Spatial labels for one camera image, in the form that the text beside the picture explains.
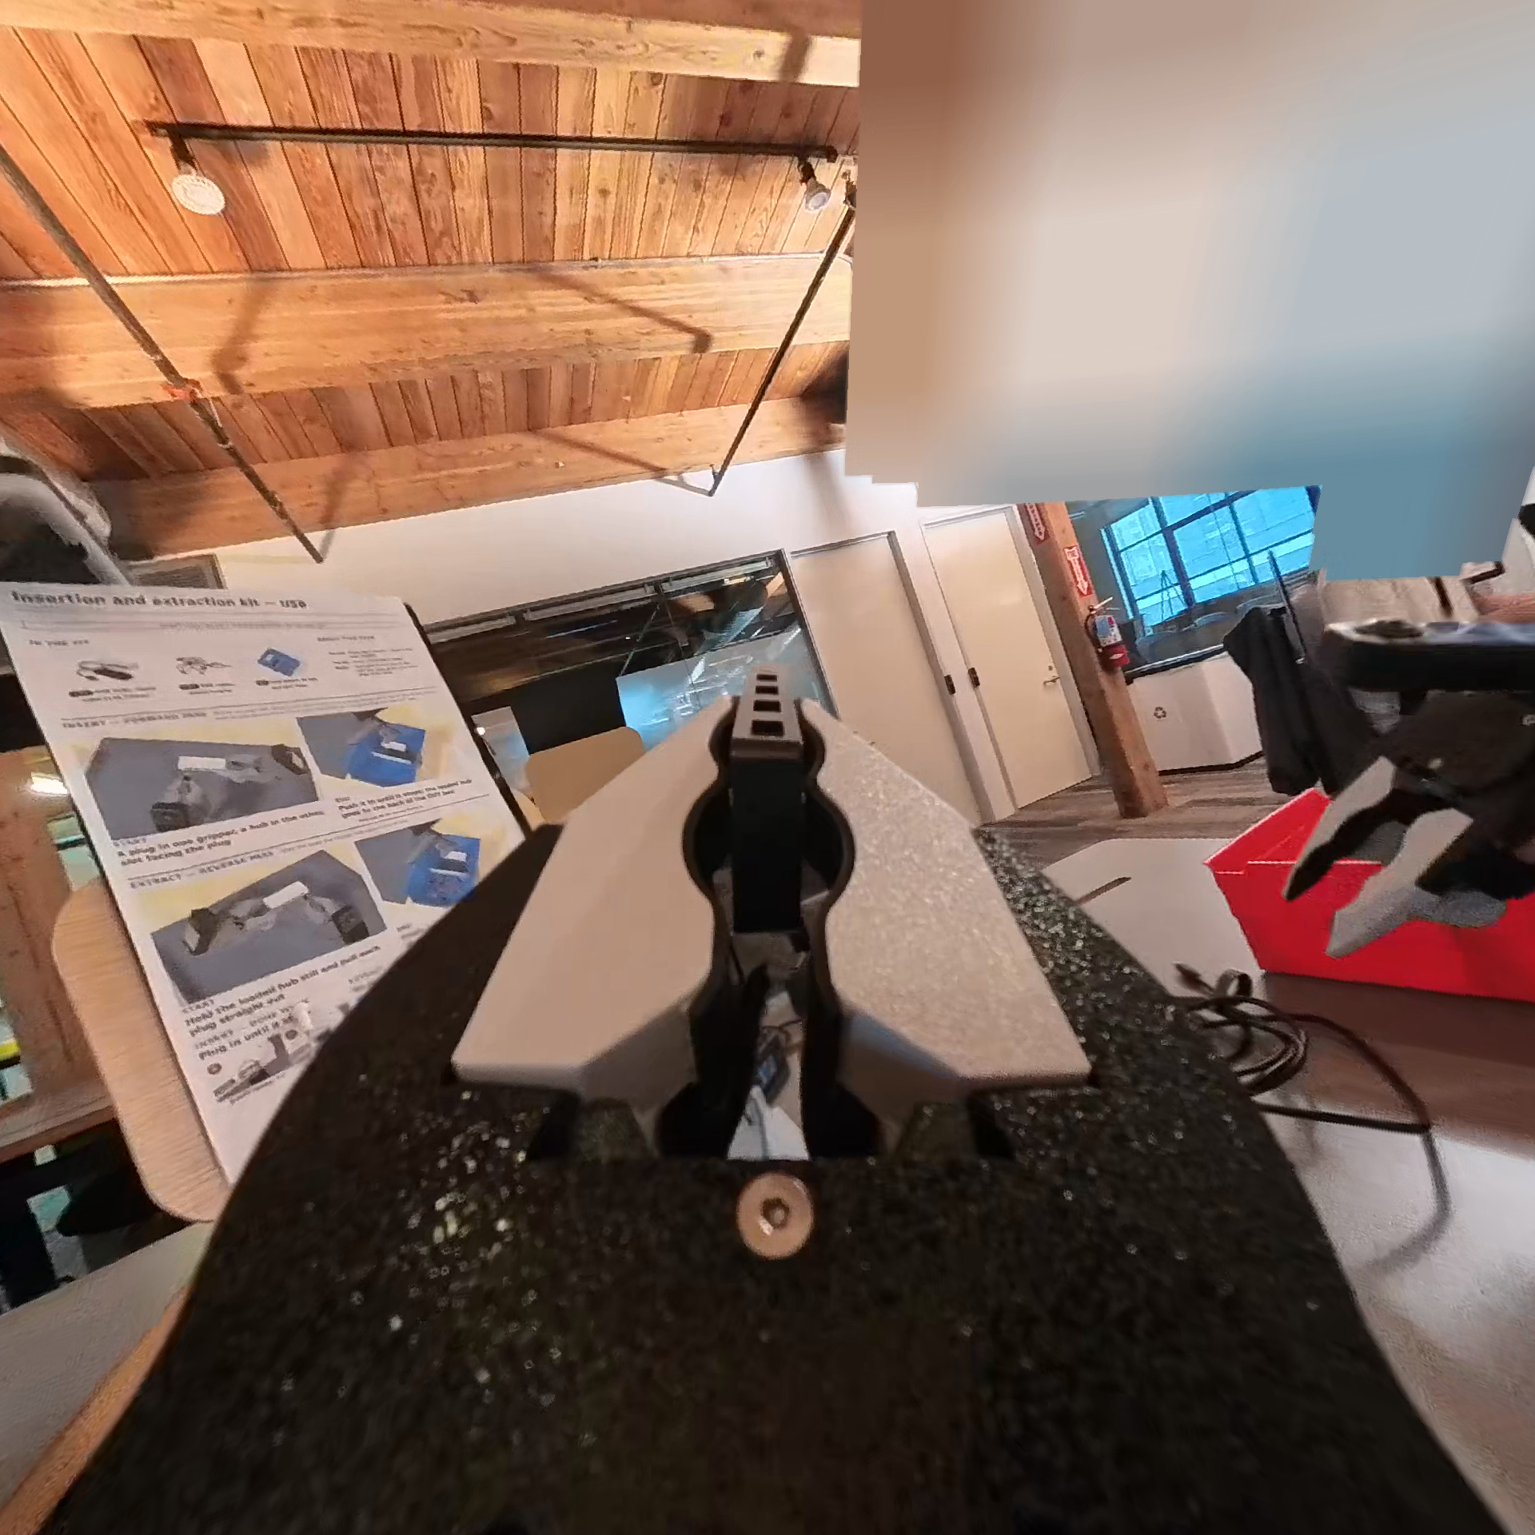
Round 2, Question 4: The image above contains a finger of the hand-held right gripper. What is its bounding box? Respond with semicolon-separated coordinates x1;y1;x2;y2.
1324;809;1478;959
1281;754;1415;901

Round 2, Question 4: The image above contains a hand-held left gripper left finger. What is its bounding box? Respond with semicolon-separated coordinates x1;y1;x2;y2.
451;692;769;1157

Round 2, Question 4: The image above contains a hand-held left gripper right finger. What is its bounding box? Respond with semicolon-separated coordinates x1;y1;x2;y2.
796;700;1099;1159

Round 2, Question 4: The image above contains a red plastic bin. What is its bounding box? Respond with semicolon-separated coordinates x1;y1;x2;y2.
1204;785;1535;1002

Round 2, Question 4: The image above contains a black usb hub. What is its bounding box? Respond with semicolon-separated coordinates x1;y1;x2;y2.
720;665;808;937

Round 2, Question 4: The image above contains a dark hanging jacket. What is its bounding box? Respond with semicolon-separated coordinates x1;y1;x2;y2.
1223;599;1358;799

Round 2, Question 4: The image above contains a beige door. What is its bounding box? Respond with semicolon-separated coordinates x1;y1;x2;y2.
785;532;998;829
921;508;1099;810

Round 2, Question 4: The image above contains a paned window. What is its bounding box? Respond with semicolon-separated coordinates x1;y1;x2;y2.
1067;484;1321;655

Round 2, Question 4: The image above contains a wooden framed sign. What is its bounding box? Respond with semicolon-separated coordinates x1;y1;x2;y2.
0;580;529;1224

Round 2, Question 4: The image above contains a black metal rod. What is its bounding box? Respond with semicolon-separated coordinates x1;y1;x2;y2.
672;179;859;495
0;143;326;566

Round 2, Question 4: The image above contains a black light track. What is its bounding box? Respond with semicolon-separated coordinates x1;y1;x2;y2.
146;119;841;163

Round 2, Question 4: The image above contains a long black cable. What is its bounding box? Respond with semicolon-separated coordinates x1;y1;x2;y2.
1175;959;1441;1213

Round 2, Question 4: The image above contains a wooden post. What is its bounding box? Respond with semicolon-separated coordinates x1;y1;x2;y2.
0;748;98;1080
1025;503;1167;820

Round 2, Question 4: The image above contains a silver ventilation duct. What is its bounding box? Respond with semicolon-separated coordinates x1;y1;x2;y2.
0;436;115;577

